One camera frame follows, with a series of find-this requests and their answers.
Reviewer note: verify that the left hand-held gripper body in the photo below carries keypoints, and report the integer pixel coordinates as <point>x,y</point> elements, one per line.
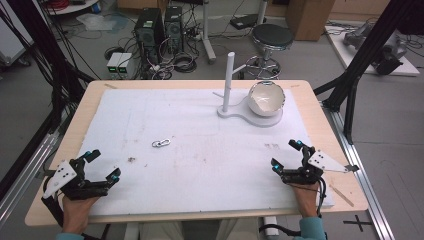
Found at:
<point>61,175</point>

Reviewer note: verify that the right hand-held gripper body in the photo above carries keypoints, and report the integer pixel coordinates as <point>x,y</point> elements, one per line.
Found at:
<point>310,175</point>

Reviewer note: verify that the person's right hand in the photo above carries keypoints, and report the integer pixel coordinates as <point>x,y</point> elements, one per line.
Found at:
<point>307,200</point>

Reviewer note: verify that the person's left hand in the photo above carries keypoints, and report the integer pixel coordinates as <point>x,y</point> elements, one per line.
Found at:
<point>76,215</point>

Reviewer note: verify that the thin wooden stick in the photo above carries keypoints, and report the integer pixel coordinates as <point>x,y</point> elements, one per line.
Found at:
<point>342,195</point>

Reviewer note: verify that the white shell-shaped bowl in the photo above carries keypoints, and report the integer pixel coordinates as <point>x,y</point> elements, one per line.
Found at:
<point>266,98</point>

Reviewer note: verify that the white desk leg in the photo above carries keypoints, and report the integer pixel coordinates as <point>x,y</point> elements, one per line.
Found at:
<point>270,222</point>

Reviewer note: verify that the white foam mat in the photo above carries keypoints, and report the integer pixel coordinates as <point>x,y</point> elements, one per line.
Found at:
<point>200,173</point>

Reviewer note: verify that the white pole stand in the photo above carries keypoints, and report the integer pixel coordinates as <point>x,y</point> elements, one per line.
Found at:
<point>228,80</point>

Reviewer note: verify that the small white power box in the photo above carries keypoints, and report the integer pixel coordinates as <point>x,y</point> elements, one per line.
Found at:
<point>126,64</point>
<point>113,63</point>

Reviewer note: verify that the person's legs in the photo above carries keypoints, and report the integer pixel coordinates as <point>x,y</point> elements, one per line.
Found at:
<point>200,230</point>

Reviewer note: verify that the black round stool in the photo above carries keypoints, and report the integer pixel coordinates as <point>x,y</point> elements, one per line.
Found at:
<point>271,36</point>

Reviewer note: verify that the brown cardboard box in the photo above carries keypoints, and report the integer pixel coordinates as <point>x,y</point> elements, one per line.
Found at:
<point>310,18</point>

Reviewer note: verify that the flat black device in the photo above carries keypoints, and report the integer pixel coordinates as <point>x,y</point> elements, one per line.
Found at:
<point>245,21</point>

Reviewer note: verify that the clear plastic sheet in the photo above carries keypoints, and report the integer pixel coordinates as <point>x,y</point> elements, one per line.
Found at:
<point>100,21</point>

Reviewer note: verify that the white board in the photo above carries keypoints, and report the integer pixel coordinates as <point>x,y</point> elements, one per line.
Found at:
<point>408,68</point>

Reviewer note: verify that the black computer tower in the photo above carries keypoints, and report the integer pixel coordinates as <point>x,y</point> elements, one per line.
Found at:
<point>173,28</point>
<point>148,31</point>

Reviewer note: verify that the white table leg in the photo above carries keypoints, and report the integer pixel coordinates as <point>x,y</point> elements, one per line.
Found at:
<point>208,36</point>

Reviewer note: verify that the round white table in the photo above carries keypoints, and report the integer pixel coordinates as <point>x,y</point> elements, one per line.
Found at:
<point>71,7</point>

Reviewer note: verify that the silver aluminium rail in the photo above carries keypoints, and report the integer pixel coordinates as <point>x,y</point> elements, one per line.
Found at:
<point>23,180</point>
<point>370,193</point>

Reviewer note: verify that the black metal frame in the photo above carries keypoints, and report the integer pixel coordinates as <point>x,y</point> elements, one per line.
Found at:
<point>43,50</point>
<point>363,56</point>

